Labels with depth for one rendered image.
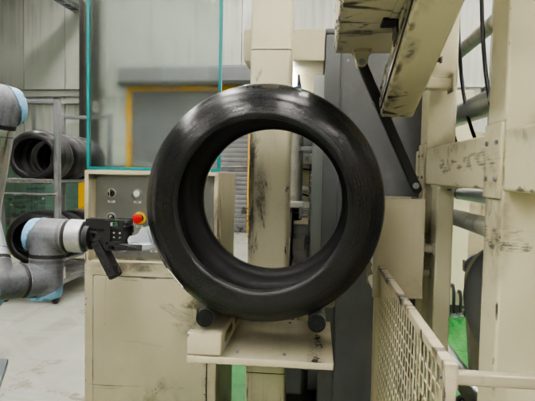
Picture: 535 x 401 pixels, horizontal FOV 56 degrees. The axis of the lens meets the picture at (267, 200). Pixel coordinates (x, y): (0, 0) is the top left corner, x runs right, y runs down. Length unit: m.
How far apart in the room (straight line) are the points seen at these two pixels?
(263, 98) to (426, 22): 0.39
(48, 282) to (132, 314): 0.74
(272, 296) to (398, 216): 0.51
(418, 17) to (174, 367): 1.60
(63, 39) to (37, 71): 0.93
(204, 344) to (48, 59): 11.68
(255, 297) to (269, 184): 0.49
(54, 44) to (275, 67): 11.25
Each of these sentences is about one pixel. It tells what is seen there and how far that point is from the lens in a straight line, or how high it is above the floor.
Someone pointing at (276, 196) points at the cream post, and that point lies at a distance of 1.61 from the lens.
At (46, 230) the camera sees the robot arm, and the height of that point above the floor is 1.10.
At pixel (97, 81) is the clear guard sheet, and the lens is 2.20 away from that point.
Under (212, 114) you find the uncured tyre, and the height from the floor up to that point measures 1.40.
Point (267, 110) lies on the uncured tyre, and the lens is 1.21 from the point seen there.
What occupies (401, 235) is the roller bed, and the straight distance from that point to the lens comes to 1.56.
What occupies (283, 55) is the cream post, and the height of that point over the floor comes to 1.64.
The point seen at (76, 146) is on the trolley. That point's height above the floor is 1.51.
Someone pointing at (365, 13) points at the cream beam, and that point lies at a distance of 1.26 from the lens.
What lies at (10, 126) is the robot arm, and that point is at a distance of 1.73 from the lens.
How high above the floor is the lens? 1.27
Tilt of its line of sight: 3 degrees down
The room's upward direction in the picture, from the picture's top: 1 degrees clockwise
